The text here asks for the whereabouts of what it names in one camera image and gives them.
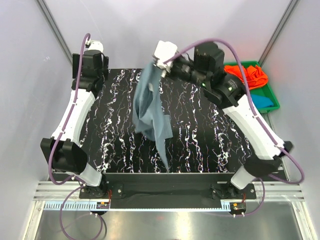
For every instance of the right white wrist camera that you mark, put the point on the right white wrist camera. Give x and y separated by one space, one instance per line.
164 50

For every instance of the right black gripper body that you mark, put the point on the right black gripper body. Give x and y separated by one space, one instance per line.
183 69

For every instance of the grey-blue t shirt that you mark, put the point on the grey-blue t shirt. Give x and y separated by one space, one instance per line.
148 116

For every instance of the left small connector box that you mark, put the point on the left small connector box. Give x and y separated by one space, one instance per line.
103 204

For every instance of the teal blue t shirt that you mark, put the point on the teal blue t shirt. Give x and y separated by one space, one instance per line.
261 102

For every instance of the right aluminium corner post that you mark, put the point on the right aluminium corner post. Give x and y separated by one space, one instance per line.
288 12

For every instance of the aluminium rail frame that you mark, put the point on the aluminium rail frame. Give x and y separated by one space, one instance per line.
273 192

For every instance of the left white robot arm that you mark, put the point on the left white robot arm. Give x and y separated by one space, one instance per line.
62 150

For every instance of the right small connector box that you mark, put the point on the right small connector box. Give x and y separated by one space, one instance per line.
238 207

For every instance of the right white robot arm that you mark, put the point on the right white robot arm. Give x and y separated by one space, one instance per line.
232 95

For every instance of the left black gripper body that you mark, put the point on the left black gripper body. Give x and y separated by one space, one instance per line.
105 70

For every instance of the small connector box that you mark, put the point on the small connector box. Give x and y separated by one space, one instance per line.
103 204
238 207

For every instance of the white slotted cable duct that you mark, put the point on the white slotted cable duct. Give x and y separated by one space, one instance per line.
92 206

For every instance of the green plastic bin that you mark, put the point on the green plastic bin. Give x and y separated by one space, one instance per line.
265 91

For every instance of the aluminium corner post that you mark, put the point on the aluminium corner post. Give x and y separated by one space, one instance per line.
45 10
288 12

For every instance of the orange t shirt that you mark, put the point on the orange t shirt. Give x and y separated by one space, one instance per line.
255 76

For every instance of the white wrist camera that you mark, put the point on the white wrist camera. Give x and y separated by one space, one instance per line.
164 50
94 45

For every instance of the left aluminium corner post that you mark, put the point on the left aluminium corner post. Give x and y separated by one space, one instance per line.
45 10

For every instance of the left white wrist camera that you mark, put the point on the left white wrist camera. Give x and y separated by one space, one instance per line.
94 45

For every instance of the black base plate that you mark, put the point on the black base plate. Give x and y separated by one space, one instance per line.
172 191

